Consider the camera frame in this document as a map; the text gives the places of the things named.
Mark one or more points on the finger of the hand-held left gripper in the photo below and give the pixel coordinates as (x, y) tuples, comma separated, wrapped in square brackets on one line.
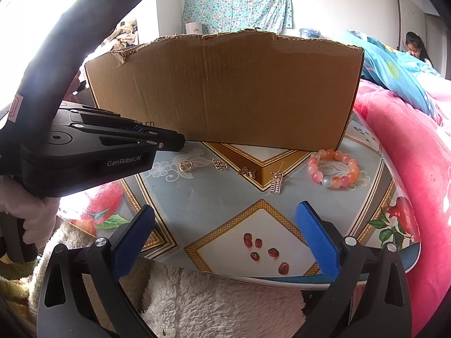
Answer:
[(155, 139), (105, 118)]

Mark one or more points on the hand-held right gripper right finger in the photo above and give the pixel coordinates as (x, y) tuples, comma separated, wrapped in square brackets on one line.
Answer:
[(317, 243)]

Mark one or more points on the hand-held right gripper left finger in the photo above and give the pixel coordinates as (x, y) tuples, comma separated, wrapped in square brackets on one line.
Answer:
[(132, 243)]

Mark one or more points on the small abacus charm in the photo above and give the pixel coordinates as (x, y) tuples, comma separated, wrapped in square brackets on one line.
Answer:
[(278, 183)]

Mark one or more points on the brown cardboard box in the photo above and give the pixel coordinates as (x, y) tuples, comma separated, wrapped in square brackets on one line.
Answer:
[(225, 88)]

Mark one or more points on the gold bee charm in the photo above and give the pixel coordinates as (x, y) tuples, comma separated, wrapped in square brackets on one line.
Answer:
[(246, 172)]

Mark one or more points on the beige clothes pile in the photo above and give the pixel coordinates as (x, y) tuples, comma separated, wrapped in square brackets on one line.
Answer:
[(121, 37)]

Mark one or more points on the patterned tablecloth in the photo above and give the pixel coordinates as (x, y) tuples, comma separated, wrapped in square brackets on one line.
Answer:
[(218, 197)]

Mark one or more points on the white fluffy robe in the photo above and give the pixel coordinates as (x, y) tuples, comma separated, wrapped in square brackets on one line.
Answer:
[(218, 310)]

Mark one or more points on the white paper roll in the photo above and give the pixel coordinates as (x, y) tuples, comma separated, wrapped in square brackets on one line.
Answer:
[(193, 28)]

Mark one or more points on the pink floral blanket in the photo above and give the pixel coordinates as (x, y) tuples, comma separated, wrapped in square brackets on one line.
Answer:
[(415, 169)]

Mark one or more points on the blue water dispenser bottle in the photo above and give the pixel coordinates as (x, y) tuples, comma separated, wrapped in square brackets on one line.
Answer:
[(310, 32)]

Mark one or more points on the blue patterned quilt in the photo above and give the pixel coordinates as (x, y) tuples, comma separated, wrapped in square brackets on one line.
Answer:
[(394, 70)]

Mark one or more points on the grey leaning board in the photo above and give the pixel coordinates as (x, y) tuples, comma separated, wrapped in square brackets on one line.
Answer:
[(410, 17)]

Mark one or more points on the teal floral wall cloth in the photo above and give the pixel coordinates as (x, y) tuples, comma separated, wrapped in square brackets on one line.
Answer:
[(239, 3)]

